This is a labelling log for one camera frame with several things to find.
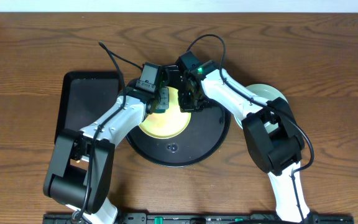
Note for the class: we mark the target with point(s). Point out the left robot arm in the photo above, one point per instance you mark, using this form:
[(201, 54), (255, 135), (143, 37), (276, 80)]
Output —
[(80, 170)]

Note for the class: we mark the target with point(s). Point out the rectangular black tray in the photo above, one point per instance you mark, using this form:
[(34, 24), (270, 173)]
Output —
[(85, 97)]

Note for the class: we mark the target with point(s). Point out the yellow plate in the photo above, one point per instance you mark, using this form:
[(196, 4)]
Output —
[(168, 124)]

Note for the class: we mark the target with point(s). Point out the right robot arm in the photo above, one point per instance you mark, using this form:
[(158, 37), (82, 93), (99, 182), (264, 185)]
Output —
[(274, 140)]

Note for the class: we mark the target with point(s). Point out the round black tray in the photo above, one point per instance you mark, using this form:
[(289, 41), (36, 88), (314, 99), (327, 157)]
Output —
[(201, 138)]

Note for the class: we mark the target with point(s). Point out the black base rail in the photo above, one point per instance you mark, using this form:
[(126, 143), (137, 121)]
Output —
[(142, 218)]

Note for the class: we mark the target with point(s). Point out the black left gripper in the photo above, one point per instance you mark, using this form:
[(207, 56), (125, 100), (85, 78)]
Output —
[(162, 99)]

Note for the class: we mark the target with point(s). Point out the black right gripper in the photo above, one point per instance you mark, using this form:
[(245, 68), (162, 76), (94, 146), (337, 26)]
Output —
[(184, 107)]

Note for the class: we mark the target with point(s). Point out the green yellow sponge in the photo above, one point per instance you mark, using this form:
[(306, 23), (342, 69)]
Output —
[(163, 100)]

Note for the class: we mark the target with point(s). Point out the light green plate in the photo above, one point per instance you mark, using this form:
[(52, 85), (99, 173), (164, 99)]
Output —
[(269, 93)]

